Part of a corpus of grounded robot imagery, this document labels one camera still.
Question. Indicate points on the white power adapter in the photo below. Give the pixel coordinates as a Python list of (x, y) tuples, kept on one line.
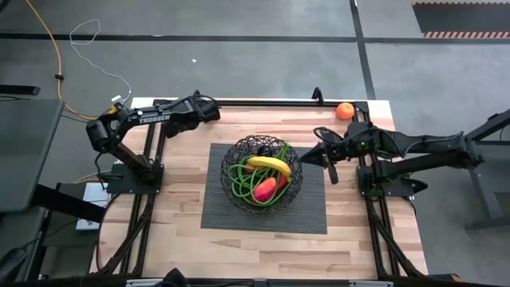
[(116, 98)]

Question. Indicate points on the orange fruit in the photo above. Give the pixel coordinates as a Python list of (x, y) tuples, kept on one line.
[(345, 111)]

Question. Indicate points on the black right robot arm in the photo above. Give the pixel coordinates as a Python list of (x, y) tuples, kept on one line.
[(430, 145)]

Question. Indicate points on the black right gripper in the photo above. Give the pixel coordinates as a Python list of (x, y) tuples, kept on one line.
[(338, 149)]

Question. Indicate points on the green long bean bundle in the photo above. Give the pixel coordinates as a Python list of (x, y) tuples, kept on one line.
[(239, 187)]

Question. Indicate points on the yellow banana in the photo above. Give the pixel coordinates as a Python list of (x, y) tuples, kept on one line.
[(271, 162)]

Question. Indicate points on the black camera rig stand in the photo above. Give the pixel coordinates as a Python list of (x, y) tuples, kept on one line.
[(488, 191)]

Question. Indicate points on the black flat bar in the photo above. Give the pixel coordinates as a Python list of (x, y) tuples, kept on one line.
[(18, 89)]

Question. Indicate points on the grey woven placemat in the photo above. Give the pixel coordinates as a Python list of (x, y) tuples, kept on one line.
[(311, 215)]

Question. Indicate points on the white box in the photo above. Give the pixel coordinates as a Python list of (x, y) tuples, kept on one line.
[(97, 195)]

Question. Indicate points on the red chili pepper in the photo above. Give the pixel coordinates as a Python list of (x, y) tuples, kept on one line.
[(281, 183)]

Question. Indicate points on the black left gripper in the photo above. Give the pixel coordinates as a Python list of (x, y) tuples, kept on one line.
[(181, 128)]

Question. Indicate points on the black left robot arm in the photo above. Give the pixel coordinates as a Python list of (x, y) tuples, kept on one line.
[(151, 119)]

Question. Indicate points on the black aluminium table frame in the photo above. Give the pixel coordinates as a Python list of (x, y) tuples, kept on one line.
[(259, 103)]

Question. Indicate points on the person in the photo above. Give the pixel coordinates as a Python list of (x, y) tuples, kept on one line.
[(175, 278)]

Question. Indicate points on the red yellow mango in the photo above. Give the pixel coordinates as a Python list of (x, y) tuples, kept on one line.
[(265, 189)]

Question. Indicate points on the black hazard striped floor mat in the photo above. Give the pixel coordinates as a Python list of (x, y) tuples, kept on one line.
[(458, 18)]

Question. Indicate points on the silver bracket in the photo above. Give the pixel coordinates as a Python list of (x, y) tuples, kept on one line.
[(145, 282), (370, 284)]

